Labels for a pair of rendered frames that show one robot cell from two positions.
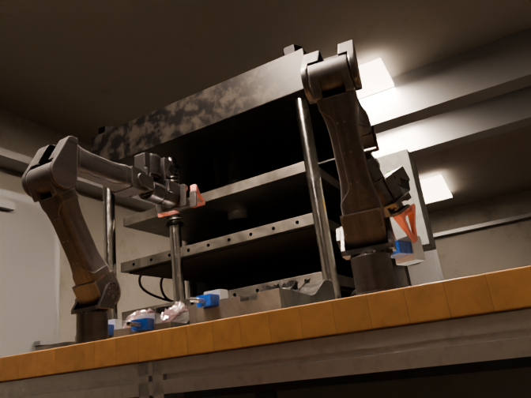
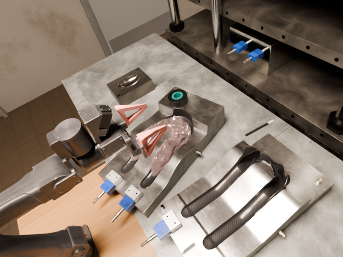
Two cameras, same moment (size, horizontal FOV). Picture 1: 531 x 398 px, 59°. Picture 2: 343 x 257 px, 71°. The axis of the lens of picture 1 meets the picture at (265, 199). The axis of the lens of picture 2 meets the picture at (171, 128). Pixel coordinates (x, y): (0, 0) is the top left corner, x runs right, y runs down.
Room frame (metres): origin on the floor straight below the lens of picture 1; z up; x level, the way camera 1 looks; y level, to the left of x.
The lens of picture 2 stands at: (1.07, -0.08, 1.62)
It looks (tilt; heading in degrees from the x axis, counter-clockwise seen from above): 49 degrees down; 44
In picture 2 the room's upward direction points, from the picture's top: 17 degrees counter-clockwise
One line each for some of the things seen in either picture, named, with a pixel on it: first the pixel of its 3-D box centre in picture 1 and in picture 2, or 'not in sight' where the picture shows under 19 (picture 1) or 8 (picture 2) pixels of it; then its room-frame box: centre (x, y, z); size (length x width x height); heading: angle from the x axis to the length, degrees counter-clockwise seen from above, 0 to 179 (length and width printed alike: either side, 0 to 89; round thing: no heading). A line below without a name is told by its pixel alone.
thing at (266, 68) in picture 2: not in sight; (283, 29); (2.34, 0.14, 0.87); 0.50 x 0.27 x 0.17; 154
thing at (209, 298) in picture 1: (205, 300); (159, 232); (1.17, 0.18, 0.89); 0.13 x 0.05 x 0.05; 154
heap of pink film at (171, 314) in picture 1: (162, 316); (161, 138); (1.46, 0.36, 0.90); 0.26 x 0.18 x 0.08; 171
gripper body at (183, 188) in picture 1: (166, 197); (114, 140); (1.25, 0.27, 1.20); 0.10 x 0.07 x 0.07; 65
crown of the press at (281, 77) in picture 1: (234, 168); not in sight; (2.43, 0.15, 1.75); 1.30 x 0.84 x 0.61; 64
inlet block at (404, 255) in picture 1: (393, 249); not in sight; (0.99, -0.26, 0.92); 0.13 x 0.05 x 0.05; 129
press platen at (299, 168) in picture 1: (243, 210); not in sight; (2.49, 0.13, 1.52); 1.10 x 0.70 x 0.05; 64
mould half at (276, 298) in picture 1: (278, 309); (242, 197); (1.38, 0.00, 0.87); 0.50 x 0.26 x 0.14; 154
